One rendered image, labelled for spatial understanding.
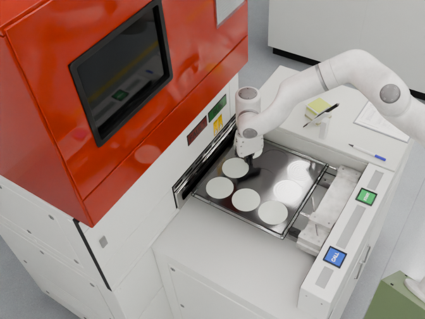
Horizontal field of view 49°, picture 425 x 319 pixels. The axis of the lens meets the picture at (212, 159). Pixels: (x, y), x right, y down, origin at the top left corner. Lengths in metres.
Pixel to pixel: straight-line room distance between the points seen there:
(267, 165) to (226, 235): 0.30
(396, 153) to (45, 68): 1.25
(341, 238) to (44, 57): 1.02
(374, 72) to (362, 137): 0.43
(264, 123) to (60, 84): 0.70
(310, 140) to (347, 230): 0.40
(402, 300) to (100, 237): 0.83
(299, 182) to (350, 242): 0.32
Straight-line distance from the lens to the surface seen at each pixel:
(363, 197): 1.61
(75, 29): 0.96
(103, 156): 1.14
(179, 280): 1.75
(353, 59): 1.46
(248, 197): 1.64
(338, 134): 1.78
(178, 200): 1.65
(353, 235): 1.52
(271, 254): 1.61
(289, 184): 1.69
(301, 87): 1.47
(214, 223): 1.68
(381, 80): 1.37
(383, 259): 2.64
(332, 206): 1.67
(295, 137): 1.78
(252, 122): 1.45
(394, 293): 1.33
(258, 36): 4.01
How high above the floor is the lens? 2.21
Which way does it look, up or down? 48 degrees down
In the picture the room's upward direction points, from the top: 5 degrees counter-clockwise
